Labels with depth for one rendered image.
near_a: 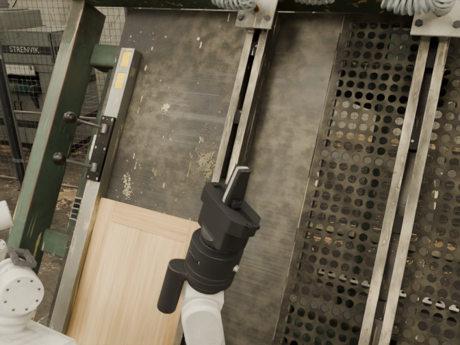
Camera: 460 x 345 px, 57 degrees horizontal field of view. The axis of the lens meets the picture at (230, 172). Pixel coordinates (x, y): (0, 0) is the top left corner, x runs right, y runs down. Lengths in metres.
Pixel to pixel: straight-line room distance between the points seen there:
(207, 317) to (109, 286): 0.62
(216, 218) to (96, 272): 0.74
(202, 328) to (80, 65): 1.06
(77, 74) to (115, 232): 0.56
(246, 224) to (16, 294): 0.40
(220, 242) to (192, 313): 0.14
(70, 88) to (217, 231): 0.98
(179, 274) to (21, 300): 0.26
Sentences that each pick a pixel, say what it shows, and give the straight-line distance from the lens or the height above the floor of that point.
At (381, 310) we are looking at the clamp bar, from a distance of 0.99.
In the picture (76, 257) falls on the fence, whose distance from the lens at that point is 1.35.
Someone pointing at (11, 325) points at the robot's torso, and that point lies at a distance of 0.85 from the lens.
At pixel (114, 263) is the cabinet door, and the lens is 1.29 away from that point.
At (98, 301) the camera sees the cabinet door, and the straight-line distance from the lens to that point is 1.33.
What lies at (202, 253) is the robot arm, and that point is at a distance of 0.67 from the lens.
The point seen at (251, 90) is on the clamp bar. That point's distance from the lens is 1.10.
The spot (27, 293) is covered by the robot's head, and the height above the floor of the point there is 1.42.
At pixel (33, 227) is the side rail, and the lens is 1.52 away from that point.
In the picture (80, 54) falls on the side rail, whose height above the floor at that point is 1.68.
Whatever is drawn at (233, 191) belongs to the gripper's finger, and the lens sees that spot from 0.63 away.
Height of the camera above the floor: 1.89
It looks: 24 degrees down
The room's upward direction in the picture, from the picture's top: straight up
